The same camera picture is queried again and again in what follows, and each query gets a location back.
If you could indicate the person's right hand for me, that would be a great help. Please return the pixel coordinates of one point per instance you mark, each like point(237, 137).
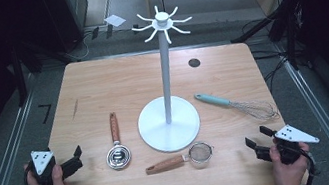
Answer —
point(289, 173)

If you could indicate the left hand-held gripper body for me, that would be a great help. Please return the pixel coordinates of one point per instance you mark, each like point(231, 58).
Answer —
point(45, 178)

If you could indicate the black cabinet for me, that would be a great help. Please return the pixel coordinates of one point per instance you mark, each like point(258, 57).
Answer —
point(69, 17)

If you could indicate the white utensil rack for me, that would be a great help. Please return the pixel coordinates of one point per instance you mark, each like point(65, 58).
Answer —
point(165, 72)

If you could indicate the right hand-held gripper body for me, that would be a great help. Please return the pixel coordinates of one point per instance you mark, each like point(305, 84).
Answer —
point(292, 149)

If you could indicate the black tripod stand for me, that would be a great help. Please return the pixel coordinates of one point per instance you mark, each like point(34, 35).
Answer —
point(276, 23)

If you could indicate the white paper sheet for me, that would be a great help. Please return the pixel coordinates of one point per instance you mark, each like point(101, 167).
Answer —
point(115, 20)

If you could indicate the black stand post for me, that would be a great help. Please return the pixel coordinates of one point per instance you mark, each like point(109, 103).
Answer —
point(19, 79)

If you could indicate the dark round table grommet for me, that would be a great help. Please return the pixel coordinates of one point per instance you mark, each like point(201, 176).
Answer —
point(194, 62)

